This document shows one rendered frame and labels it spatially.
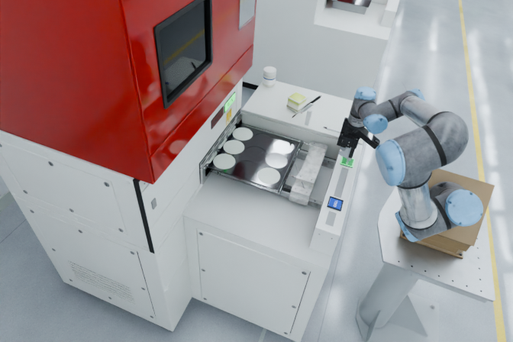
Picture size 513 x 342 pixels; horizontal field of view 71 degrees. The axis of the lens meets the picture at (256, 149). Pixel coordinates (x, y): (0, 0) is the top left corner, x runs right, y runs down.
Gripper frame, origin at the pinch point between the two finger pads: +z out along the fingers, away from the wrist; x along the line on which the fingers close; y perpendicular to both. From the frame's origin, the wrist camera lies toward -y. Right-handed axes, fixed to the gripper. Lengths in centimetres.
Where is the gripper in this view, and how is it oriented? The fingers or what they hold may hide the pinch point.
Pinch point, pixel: (350, 159)
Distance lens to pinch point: 164.1
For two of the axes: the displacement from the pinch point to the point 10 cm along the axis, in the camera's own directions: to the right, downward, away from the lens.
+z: -0.7, 7.4, 6.7
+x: -3.6, 6.1, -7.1
